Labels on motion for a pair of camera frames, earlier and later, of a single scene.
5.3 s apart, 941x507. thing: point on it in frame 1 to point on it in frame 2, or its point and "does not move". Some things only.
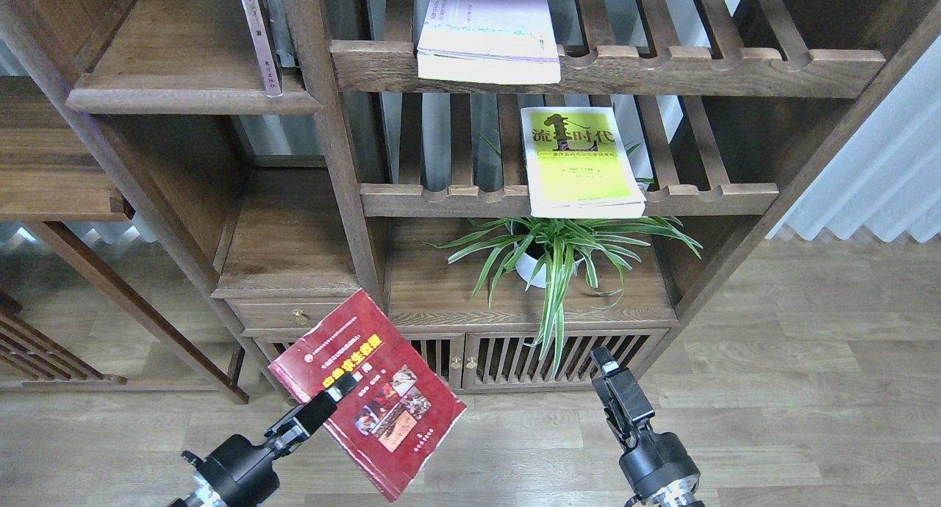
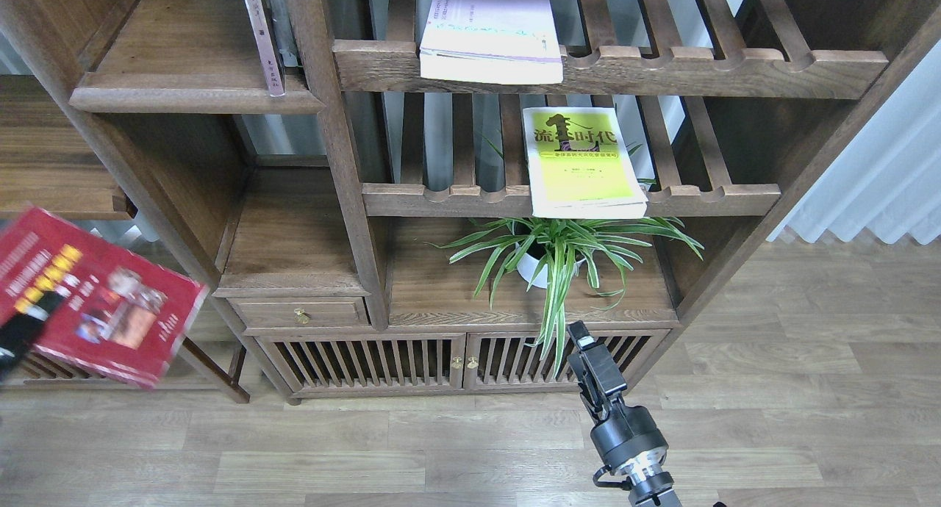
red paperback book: (403, 412) to (126, 313)
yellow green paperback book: (579, 164) does not move
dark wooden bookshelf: (539, 182) does not move
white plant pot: (527, 267) does not move
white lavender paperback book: (487, 33) does not move
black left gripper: (240, 471) to (18, 334)
